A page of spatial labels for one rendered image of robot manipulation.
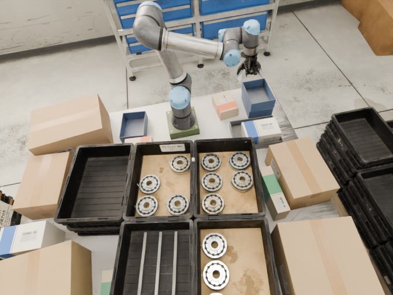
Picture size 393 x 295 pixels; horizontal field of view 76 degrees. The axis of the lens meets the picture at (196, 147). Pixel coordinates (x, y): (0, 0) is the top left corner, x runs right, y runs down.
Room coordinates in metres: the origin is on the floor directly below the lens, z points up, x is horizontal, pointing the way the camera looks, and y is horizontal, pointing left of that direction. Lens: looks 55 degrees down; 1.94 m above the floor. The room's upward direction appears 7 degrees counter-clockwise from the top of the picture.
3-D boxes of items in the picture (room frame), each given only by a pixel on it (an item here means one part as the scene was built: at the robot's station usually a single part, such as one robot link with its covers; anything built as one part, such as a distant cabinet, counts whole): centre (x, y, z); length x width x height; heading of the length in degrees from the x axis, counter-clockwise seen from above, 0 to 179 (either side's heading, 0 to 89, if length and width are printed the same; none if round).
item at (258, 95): (1.12, -0.42, 0.81); 0.20 x 0.15 x 0.07; 4
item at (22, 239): (0.38, 0.81, 0.84); 0.20 x 0.12 x 0.09; 92
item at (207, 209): (0.43, -0.04, 0.86); 0.10 x 0.10 x 0.01
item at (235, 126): (0.89, -0.36, 0.73); 0.27 x 0.20 x 0.05; 91
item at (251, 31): (1.10, -0.33, 1.24); 0.09 x 0.08 x 0.11; 82
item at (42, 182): (0.68, 0.80, 0.78); 0.30 x 0.22 x 0.16; 179
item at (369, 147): (0.88, -1.10, 0.37); 0.40 x 0.30 x 0.45; 4
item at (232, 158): (0.64, -0.21, 0.86); 0.10 x 0.10 x 0.01
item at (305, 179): (0.57, -0.49, 0.78); 0.30 x 0.22 x 0.16; 6
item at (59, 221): (0.60, 0.48, 0.92); 0.40 x 0.30 x 0.02; 174
